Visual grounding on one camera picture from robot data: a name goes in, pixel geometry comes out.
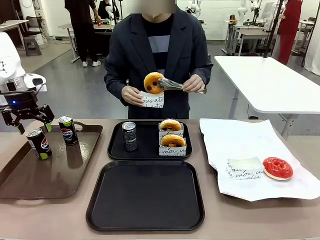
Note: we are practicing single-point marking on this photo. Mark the bagged yellow donut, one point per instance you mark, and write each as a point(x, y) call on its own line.
point(172, 133)
point(172, 151)

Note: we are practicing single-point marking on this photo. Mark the orange glazed donut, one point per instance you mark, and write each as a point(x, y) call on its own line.
point(170, 123)
point(151, 82)
point(172, 140)

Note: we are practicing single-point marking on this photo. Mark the red glazed donut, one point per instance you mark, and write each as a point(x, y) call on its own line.
point(277, 168)

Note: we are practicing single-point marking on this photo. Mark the bystander in dark top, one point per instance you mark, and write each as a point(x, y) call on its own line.
point(103, 10)

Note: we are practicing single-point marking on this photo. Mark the wooden desk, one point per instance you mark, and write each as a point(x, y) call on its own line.
point(10, 23)

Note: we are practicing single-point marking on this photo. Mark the grey background table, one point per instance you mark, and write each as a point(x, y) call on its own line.
point(105, 27)

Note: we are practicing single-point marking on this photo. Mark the white folding table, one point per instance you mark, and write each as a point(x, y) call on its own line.
point(262, 82)

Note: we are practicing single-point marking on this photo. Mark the metal tongs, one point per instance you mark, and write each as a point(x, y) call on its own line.
point(170, 85)

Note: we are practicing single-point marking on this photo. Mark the bystander in black clothes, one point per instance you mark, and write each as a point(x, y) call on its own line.
point(80, 25)

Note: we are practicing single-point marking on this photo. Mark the black stand pole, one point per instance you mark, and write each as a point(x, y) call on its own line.
point(273, 30)

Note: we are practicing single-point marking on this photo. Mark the person in dark jacket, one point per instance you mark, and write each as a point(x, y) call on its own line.
point(130, 50)

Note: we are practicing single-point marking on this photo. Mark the grey step stool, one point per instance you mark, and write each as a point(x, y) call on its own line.
point(32, 46)

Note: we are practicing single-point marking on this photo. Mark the person's right hand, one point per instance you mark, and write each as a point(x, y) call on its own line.
point(131, 96)

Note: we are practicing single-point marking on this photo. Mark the bystander in red apron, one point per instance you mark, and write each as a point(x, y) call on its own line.
point(290, 25)

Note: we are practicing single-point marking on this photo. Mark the person's right forearm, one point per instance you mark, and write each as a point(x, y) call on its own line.
point(113, 86)

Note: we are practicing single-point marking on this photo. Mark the person's left hand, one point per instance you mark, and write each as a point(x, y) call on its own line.
point(195, 83)

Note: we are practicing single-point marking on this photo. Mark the black Pepsi can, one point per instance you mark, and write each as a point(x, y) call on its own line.
point(38, 145)
point(67, 131)
point(129, 137)

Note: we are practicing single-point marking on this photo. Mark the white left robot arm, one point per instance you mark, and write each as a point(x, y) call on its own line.
point(7, 57)

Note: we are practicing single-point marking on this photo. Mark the white paper sheet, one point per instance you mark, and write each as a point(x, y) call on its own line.
point(250, 140)

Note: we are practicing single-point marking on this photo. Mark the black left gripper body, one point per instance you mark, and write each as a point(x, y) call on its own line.
point(20, 102)

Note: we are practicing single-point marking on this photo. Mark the white background workbench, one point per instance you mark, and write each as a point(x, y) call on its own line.
point(250, 33)

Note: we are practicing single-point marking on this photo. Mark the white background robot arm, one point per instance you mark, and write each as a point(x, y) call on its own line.
point(196, 7)
point(242, 12)

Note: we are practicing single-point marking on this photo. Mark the white printed paper box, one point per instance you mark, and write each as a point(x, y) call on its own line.
point(245, 170)
point(155, 101)

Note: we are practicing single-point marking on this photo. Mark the person's left forearm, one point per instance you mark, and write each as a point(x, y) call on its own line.
point(207, 75)

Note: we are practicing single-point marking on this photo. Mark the white curtain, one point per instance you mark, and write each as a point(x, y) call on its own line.
point(313, 50)

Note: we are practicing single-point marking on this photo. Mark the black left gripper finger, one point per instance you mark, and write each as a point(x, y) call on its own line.
point(13, 118)
point(46, 113)

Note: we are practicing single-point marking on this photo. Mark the black chair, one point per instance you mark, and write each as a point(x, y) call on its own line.
point(35, 23)

